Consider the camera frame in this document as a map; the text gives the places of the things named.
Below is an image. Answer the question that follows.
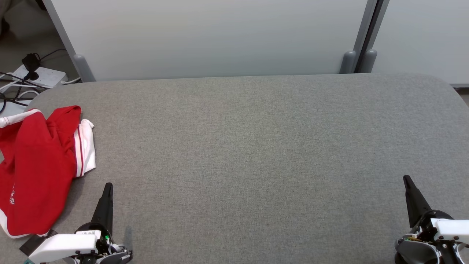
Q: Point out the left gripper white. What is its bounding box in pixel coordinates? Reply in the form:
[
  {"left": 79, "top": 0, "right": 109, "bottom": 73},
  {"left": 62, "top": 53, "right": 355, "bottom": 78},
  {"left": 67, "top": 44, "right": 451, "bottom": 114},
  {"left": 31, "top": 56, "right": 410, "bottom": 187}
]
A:
[{"left": 29, "top": 182, "right": 114, "bottom": 264}]

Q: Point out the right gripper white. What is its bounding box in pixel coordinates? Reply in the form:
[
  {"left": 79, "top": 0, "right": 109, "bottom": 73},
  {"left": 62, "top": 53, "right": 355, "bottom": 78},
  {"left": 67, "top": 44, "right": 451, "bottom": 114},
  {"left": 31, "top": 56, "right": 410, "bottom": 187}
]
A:
[{"left": 403, "top": 175, "right": 469, "bottom": 245}]

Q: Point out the red Bulls shorts white trim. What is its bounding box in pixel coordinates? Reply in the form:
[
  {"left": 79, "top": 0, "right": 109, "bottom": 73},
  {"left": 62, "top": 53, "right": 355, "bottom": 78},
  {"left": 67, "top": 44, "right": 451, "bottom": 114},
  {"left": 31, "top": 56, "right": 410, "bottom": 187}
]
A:
[{"left": 0, "top": 109, "right": 74, "bottom": 239}]

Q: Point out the white power strip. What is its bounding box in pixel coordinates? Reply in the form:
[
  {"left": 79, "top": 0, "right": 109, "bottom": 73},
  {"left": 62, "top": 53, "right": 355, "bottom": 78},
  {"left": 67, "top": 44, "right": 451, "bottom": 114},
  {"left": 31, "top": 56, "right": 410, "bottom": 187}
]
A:
[{"left": 11, "top": 65, "right": 69, "bottom": 89}]

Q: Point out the black power adapter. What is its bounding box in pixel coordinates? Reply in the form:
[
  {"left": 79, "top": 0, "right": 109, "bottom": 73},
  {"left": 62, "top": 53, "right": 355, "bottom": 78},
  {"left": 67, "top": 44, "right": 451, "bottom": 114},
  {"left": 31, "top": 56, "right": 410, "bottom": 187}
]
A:
[{"left": 21, "top": 53, "right": 41, "bottom": 81}]

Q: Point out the black power cable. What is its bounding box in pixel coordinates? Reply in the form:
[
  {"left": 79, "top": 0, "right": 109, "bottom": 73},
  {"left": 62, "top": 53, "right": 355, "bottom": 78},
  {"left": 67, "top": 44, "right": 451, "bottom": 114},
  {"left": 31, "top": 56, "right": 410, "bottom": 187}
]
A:
[{"left": 0, "top": 71, "right": 50, "bottom": 90}]

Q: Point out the white partition screen grey frame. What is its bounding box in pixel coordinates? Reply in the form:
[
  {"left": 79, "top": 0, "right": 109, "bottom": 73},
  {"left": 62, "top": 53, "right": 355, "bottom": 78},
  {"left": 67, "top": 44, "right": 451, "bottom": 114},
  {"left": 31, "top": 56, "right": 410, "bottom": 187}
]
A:
[
  {"left": 42, "top": 0, "right": 378, "bottom": 83},
  {"left": 357, "top": 0, "right": 469, "bottom": 88}
]

